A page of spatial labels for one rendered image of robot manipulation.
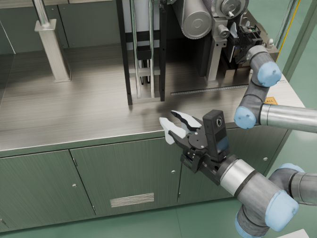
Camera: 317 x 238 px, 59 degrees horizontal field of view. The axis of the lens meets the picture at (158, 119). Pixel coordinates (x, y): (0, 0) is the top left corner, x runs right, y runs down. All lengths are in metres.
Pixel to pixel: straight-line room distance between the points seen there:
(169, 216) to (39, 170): 0.92
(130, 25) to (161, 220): 1.28
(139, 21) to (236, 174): 0.63
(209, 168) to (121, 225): 1.29
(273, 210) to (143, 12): 0.72
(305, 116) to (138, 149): 0.67
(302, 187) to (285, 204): 0.12
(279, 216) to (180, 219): 1.34
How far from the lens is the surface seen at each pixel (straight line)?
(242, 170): 0.64
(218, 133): 0.63
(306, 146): 2.47
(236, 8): 1.19
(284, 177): 0.77
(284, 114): 0.98
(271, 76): 1.03
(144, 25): 1.04
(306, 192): 0.73
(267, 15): 3.92
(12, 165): 1.35
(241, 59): 1.22
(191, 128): 0.71
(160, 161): 1.36
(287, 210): 0.63
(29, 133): 1.23
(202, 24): 1.20
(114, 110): 1.21
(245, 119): 0.99
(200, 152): 0.66
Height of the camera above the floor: 1.78
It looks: 49 degrees down
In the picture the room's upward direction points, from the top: straight up
